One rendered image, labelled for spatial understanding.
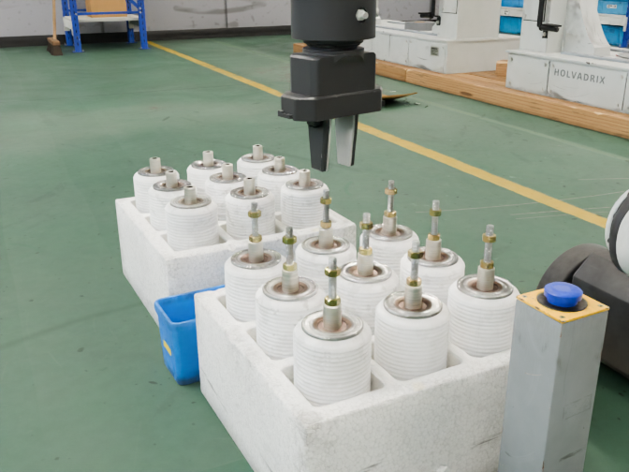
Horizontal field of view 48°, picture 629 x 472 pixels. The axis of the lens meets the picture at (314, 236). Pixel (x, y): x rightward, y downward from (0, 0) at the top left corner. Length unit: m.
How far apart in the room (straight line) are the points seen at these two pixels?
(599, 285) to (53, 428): 0.88
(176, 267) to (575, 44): 2.73
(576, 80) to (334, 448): 2.77
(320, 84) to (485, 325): 0.41
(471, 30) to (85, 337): 3.28
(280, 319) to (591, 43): 2.86
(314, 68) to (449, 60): 3.50
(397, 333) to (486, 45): 3.55
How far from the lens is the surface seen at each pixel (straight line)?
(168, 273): 1.28
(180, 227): 1.31
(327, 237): 1.09
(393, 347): 0.91
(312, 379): 0.86
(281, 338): 0.94
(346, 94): 0.75
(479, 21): 4.31
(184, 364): 1.22
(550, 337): 0.80
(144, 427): 1.15
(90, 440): 1.15
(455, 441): 0.97
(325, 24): 0.72
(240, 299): 1.04
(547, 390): 0.83
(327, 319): 0.85
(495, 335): 0.98
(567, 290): 0.82
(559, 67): 3.51
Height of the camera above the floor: 0.66
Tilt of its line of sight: 21 degrees down
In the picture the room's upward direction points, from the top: straight up
